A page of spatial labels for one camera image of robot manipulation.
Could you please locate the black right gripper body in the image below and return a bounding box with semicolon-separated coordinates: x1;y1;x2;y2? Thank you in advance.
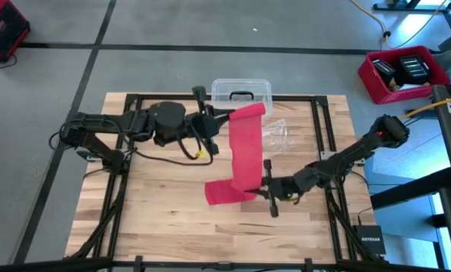
263;159;305;219

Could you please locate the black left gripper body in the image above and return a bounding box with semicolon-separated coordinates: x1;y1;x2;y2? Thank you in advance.
183;85;223;156

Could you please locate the red crepe bandage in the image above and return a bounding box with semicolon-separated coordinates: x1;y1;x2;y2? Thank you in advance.
204;102;267;206

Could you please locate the clear plastic storage box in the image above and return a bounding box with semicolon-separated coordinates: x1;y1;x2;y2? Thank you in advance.
211;78;274;118

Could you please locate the crumpled clear plastic wrapper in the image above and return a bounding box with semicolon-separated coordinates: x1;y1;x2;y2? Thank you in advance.
261;119;296;154

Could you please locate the red plastic crate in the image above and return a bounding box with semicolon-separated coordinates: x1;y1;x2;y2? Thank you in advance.
357;45;451;106

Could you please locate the small black battery pack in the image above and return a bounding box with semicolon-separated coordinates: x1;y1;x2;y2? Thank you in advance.
372;59;397;88

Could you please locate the large black ribbed battery pack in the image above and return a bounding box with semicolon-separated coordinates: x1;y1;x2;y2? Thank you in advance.
398;55;433;86

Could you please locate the black floor stand base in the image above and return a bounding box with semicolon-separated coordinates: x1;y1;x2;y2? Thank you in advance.
372;0;451;35

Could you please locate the red and black equipment case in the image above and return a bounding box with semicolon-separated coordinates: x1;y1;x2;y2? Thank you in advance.
0;0;32;63

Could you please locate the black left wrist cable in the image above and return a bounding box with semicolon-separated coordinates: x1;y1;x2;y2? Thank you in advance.
128;128;215;167

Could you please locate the black aluminium table frame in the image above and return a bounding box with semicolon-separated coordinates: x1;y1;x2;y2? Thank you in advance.
0;92;451;272

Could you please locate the black Netgear switch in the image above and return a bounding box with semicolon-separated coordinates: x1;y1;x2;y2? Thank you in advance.
352;224;387;256

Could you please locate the yellow hanging cable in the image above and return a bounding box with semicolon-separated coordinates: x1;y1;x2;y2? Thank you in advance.
400;94;451;121

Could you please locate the pale yellow floor cable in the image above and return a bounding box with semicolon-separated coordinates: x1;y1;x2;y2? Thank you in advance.
348;0;451;50

